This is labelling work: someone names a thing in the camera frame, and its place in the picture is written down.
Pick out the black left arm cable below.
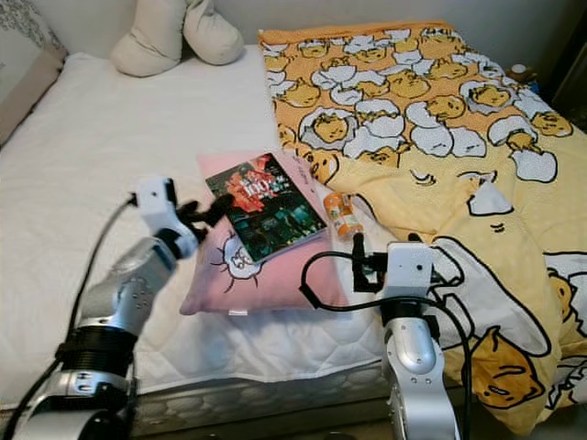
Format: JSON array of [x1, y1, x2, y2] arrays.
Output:
[[5, 192, 140, 440]]

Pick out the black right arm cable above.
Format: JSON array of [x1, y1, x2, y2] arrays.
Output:
[[298, 249, 474, 440]]

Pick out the white quilted mattress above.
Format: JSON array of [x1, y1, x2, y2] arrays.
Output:
[[0, 50, 450, 439]]

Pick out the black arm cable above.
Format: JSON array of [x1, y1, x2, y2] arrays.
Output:
[[298, 249, 474, 440], [5, 192, 140, 440]]

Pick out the grey patterned headboard cushion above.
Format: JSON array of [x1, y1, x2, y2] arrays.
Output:
[[0, 0, 68, 148]]

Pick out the clear bottle with orange label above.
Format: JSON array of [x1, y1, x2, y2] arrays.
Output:
[[323, 191, 367, 248]]

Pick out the small bottle white cap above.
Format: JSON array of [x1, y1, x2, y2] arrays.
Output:
[[509, 62, 538, 93]]

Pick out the yellow egg cartoon blanket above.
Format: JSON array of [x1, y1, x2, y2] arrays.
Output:
[[257, 20, 587, 437]]

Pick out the beige plush toy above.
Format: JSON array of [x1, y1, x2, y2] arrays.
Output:
[[110, 0, 246, 79]]

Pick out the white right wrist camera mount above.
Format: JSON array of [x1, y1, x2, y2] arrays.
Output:
[[386, 238, 443, 300]]

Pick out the dark paperback book red cover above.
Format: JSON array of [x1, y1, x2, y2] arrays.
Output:
[[205, 151, 327, 265]]

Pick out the pink pillow with white print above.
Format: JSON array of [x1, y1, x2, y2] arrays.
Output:
[[179, 151, 360, 318]]

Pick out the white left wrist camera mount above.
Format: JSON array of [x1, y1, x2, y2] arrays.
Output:
[[134, 175, 201, 260]]

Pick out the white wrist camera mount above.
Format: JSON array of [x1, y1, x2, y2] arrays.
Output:
[[134, 175, 201, 260], [386, 238, 443, 300]]

